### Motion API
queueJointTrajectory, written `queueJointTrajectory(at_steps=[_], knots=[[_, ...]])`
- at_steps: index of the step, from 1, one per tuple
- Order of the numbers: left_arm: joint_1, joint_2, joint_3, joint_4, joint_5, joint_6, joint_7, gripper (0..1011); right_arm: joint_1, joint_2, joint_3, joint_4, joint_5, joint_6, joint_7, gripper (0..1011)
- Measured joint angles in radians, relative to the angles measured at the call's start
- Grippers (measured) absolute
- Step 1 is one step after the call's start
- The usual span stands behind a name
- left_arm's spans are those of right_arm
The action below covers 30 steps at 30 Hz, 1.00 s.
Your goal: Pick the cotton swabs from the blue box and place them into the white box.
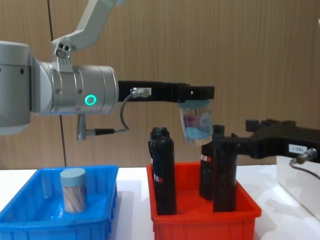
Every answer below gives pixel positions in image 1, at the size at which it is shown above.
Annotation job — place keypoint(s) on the blue plastic bin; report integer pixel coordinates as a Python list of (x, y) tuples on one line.
[(30, 225)]

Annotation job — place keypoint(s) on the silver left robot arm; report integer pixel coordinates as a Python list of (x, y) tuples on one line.
[(75, 87)]

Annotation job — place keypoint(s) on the clear jar with blue lid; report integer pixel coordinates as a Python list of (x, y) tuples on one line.
[(73, 192), (197, 125)]

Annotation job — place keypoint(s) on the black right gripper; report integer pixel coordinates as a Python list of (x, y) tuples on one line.
[(275, 140)]

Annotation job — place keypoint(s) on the red plastic bin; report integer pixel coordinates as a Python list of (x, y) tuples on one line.
[(200, 227)]

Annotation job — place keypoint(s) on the black bottle with white label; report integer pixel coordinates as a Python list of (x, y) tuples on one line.
[(206, 175), (163, 180)]

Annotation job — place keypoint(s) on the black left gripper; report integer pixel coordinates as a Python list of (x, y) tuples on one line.
[(160, 92)]

